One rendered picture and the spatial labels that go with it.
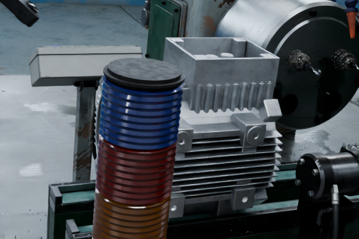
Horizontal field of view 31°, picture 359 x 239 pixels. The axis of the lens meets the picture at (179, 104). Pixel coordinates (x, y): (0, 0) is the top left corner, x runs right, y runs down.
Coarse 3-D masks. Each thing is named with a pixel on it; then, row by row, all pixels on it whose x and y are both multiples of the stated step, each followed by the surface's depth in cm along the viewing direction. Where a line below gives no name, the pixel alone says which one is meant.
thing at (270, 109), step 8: (264, 104) 82; (272, 104) 82; (264, 112) 82; (272, 112) 82; (280, 112) 82; (264, 120) 82; (272, 120) 83; (96, 160) 90; (96, 168) 90; (256, 192) 86; (264, 192) 86; (256, 200) 85; (264, 200) 86
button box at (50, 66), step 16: (48, 48) 98; (64, 48) 99; (80, 48) 100; (96, 48) 101; (112, 48) 102; (128, 48) 103; (32, 64) 101; (48, 64) 97; (64, 64) 98; (80, 64) 99; (96, 64) 100; (32, 80) 102; (48, 80) 98; (64, 80) 100; (80, 80) 101
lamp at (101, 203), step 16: (96, 192) 50; (96, 208) 49; (112, 208) 48; (128, 208) 47; (144, 208) 48; (160, 208) 48; (96, 224) 50; (112, 224) 48; (128, 224) 48; (144, 224) 48; (160, 224) 49
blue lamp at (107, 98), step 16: (112, 96) 45; (128, 96) 44; (144, 96) 44; (160, 96) 45; (176, 96) 46; (112, 112) 46; (128, 112) 45; (144, 112) 45; (160, 112) 45; (176, 112) 47; (112, 128) 46; (128, 128) 45; (144, 128) 45; (160, 128) 46; (176, 128) 47; (128, 144) 46; (144, 144) 46; (160, 144) 46
